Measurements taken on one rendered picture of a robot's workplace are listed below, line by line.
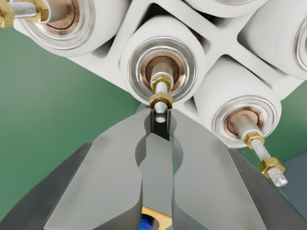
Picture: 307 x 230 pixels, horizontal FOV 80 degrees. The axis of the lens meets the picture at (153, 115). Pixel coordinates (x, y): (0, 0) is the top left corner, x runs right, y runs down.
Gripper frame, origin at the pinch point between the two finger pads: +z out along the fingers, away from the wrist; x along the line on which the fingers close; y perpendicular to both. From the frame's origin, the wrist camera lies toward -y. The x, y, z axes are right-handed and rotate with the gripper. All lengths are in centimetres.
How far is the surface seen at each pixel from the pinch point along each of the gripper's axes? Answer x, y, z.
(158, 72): -0.3, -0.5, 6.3
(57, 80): -27.3, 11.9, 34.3
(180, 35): 1.6, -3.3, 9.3
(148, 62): -1.5, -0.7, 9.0
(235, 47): 9.8, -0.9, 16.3
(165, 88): 0.3, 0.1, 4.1
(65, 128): -29, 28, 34
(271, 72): 15.5, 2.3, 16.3
